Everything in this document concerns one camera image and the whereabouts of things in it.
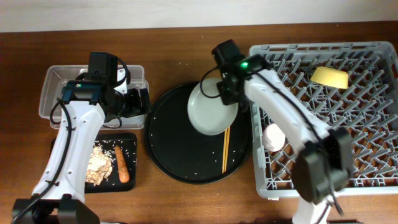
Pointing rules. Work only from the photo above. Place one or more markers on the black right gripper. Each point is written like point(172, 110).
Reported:
point(226, 96)

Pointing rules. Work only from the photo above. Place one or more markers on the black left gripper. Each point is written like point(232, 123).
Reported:
point(135, 107)

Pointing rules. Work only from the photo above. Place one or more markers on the grey round plate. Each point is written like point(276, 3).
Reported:
point(209, 116)

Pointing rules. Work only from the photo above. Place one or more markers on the pink plastic cup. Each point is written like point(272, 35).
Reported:
point(273, 138)

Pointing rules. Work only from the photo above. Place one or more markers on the pile of peanut shells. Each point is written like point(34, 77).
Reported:
point(100, 166)

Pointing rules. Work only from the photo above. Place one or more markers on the yellow plastic bowl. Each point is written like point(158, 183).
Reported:
point(330, 77)

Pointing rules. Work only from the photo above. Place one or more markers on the orange carrot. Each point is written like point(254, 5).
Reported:
point(122, 167)

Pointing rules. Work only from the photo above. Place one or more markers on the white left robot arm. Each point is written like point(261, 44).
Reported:
point(62, 185)

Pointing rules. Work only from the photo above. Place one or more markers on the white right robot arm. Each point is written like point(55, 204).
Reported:
point(324, 162)

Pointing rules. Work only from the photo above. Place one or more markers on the grey plastic dishwasher rack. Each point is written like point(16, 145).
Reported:
point(367, 108)

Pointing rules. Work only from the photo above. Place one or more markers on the clear plastic bin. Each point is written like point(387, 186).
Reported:
point(58, 76)

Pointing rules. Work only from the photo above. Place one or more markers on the right wooden chopstick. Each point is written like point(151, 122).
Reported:
point(227, 149)

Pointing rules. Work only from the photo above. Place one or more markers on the black rectangular tray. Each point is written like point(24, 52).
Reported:
point(127, 143)

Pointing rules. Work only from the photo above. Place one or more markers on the round black tray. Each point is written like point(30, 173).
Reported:
point(186, 155)

